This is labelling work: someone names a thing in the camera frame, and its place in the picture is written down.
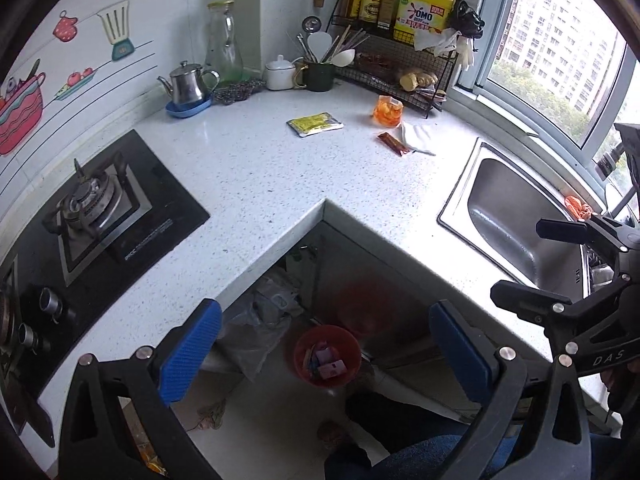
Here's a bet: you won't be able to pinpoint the brown red sachet wrapper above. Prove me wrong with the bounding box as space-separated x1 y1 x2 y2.
378 132 411 156

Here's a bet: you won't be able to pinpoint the orange transparent snack bag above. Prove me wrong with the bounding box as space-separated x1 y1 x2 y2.
372 96 404 128

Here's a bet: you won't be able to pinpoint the yellow silver food packet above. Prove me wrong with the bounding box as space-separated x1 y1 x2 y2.
286 112 344 138

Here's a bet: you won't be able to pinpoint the red plastic trash bin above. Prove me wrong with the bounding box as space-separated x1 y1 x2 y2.
292 325 362 389

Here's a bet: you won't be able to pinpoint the orange cloth at sink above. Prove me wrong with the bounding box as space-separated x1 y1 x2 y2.
564 195 593 221

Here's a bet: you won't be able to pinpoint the stainless steel sink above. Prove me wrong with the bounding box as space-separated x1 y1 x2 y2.
437 139 591 301

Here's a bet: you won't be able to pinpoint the white crumpled tissue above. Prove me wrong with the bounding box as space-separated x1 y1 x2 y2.
400 122 437 156

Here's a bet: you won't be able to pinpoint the white plastic shopping bag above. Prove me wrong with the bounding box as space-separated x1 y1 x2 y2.
216 268 304 382

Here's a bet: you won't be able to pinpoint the ginger root pieces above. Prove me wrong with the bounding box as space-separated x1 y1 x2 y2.
399 70 438 92

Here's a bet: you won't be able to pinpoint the black glass gas stove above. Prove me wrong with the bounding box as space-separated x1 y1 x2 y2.
1 130 209 446

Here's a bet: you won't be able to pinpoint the white plastic glove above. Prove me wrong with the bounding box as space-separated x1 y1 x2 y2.
413 28 474 70

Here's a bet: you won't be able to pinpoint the black plastic bag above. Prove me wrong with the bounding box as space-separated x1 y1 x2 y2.
447 0 485 39

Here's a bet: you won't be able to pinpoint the yellow OMO detergent bottle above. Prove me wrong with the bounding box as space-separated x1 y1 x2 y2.
393 0 456 44

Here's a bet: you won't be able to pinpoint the dark soy sauce bottle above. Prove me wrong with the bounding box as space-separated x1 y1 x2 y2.
376 0 399 34

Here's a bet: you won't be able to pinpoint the dark green utensil mug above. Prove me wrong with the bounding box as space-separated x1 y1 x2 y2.
293 60 336 92

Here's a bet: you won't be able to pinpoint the white rice spoon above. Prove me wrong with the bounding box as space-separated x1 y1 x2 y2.
307 32 333 63

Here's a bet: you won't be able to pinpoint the white ceramic lidded jar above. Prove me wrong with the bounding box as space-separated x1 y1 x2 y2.
264 54 296 91

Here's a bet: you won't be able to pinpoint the metal ladle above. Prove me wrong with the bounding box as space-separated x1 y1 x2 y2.
296 15 321 63

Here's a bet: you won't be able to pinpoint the blue plastic saucer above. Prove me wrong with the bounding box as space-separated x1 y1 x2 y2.
165 99 212 119

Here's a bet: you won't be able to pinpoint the stainless steel teapot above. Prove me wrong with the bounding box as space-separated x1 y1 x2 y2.
157 61 220 108

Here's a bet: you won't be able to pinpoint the clear glass carafe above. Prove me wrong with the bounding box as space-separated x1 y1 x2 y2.
205 0 244 84

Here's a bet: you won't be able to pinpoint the aluminium window frame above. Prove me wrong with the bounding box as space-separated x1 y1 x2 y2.
458 0 639 195

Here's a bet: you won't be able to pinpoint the black wire spice rack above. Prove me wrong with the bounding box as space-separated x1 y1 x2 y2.
324 0 458 117

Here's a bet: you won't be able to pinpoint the steel wire scrubber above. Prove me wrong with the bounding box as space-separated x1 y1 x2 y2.
212 78 266 106

